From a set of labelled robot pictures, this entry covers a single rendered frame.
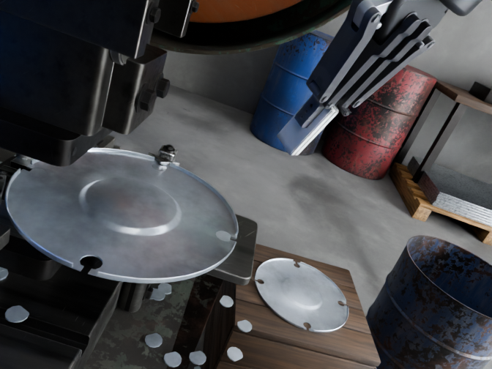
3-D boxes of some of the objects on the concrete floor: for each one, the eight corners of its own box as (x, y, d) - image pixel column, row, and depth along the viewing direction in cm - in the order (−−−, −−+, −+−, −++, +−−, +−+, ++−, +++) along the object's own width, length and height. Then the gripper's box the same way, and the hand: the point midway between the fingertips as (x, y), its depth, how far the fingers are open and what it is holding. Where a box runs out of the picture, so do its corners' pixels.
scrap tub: (430, 343, 179) (496, 258, 159) (468, 438, 141) (561, 342, 121) (340, 313, 177) (394, 222, 156) (354, 401, 139) (427, 296, 118)
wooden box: (309, 340, 157) (349, 269, 142) (326, 441, 123) (381, 362, 108) (206, 313, 151) (237, 237, 136) (195, 412, 117) (234, 325, 102)
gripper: (477, -57, 27) (264, 173, 41) (521, -3, 36) (336, 170, 50) (405, -117, 30) (229, 117, 43) (463, -52, 39) (304, 124, 53)
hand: (306, 124), depth 45 cm, fingers closed
